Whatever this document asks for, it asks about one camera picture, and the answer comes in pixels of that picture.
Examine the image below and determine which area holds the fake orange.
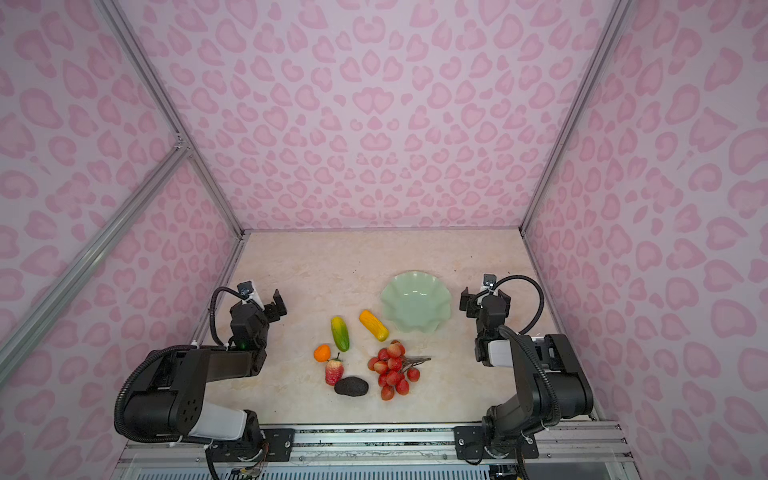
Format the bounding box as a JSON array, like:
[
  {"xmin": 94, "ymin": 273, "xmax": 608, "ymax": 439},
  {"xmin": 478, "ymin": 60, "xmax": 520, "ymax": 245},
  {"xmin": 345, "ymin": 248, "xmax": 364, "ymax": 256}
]
[{"xmin": 313, "ymin": 344, "xmax": 332, "ymax": 363}]

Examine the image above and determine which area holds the green yellow fake mango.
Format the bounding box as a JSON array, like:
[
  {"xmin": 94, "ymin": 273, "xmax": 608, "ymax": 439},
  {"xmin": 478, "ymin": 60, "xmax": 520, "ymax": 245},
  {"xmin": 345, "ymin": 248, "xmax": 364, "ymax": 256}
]
[{"xmin": 330, "ymin": 316, "xmax": 350, "ymax": 352}]

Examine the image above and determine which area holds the fake strawberry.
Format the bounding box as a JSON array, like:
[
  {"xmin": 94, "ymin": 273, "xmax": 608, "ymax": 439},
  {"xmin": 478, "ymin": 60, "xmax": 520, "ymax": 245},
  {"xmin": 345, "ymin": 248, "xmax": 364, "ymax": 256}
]
[{"xmin": 325, "ymin": 356, "xmax": 344, "ymax": 386}]

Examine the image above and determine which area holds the yellow fake corn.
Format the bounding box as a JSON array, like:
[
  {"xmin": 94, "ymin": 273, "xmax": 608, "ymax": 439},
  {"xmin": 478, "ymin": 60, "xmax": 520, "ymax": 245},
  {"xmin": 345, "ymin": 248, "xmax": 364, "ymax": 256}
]
[{"xmin": 359, "ymin": 310, "xmax": 389, "ymax": 342}]

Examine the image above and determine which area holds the dark fake avocado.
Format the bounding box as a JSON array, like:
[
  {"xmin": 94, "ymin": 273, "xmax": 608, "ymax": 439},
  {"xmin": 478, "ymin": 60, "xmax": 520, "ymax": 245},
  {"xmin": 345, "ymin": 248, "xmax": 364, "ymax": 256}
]
[{"xmin": 334, "ymin": 376, "xmax": 369, "ymax": 398}]

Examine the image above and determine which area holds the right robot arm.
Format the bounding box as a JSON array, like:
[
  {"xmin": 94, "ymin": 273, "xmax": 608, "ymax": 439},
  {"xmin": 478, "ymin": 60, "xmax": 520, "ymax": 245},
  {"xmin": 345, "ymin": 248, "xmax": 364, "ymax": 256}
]
[{"xmin": 454, "ymin": 290, "xmax": 594, "ymax": 465}]

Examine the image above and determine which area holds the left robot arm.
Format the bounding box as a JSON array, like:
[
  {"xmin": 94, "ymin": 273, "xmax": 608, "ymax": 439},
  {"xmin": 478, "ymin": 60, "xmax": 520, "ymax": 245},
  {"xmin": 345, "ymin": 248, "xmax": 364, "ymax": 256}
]
[{"xmin": 114, "ymin": 282, "xmax": 287, "ymax": 453}]

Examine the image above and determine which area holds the green scalloped fruit bowl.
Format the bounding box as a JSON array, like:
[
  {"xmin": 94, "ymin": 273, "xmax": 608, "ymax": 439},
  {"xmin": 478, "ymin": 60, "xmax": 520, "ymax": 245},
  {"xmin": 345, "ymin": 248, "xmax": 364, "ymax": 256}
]
[{"xmin": 380, "ymin": 271, "xmax": 452, "ymax": 334}]

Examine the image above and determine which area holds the red fake grape bunch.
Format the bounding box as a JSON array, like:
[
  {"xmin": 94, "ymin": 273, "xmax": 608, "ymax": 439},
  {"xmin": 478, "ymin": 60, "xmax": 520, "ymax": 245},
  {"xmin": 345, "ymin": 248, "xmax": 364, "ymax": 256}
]
[{"xmin": 367, "ymin": 340, "xmax": 432, "ymax": 401}]

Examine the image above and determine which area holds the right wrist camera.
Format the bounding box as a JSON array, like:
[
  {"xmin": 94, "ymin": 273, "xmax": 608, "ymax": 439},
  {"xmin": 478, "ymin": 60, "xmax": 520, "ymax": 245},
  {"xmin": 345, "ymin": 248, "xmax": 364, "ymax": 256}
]
[{"xmin": 482, "ymin": 273, "xmax": 498, "ymax": 295}]

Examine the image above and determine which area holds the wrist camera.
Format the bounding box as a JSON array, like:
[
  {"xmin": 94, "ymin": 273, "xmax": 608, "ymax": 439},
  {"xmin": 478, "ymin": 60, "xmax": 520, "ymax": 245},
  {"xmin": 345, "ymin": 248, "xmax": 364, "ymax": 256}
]
[
  {"xmin": 237, "ymin": 280, "xmax": 264, "ymax": 309},
  {"xmin": 482, "ymin": 273, "xmax": 498, "ymax": 295}
]

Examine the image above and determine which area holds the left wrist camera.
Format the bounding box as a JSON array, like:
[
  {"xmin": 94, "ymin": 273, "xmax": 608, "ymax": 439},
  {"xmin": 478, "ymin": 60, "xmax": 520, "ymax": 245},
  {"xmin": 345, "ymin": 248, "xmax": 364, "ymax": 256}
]
[{"xmin": 237, "ymin": 280, "xmax": 264, "ymax": 309}]

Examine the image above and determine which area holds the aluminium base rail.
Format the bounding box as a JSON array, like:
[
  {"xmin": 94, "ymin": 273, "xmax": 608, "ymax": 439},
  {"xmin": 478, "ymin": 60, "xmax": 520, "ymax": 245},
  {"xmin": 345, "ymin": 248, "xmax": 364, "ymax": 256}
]
[{"xmin": 112, "ymin": 417, "xmax": 639, "ymax": 479}]

